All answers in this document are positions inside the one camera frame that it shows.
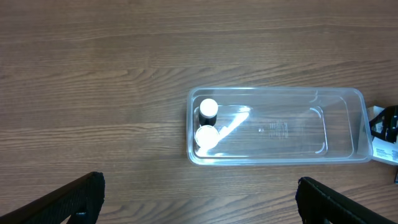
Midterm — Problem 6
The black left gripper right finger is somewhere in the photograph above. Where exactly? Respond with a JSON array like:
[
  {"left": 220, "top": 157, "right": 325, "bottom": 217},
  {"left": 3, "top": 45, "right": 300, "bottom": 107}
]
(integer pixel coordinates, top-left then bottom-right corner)
[{"left": 295, "top": 177, "right": 394, "bottom": 224}]

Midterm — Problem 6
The black bottle white cap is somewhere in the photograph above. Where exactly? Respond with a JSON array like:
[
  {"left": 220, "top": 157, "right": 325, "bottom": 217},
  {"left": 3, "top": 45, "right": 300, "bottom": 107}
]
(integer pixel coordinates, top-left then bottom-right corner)
[{"left": 198, "top": 98, "right": 218, "bottom": 126}]

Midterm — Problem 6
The white Hansaplast plaster box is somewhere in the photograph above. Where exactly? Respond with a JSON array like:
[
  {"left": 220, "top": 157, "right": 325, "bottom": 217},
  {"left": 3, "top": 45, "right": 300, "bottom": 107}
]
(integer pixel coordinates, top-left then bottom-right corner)
[{"left": 367, "top": 106, "right": 397, "bottom": 166}]

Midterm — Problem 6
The clear plastic container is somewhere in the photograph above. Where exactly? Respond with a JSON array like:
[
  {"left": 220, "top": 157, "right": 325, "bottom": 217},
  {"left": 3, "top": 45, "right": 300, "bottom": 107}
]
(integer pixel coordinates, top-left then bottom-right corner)
[{"left": 186, "top": 87, "right": 372, "bottom": 166}]

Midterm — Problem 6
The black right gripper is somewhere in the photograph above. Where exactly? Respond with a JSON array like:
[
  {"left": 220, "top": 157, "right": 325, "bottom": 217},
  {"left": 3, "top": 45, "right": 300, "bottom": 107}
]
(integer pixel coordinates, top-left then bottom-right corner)
[{"left": 369, "top": 105, "right": 397, "bottom": 143}]

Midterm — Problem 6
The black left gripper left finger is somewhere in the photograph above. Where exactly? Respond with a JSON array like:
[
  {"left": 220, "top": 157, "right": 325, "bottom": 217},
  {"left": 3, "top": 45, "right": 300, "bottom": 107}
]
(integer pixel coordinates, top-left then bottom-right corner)
[{"left": 1, "top": 172, "right": 105, "bottom": 223}]

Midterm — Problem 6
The orange Redoxon tube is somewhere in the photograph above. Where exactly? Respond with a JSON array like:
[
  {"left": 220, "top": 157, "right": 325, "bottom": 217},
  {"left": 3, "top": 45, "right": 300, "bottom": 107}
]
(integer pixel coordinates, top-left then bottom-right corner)
[{"left": 195, "top": 125, "right": 219, "bottom": 149}]

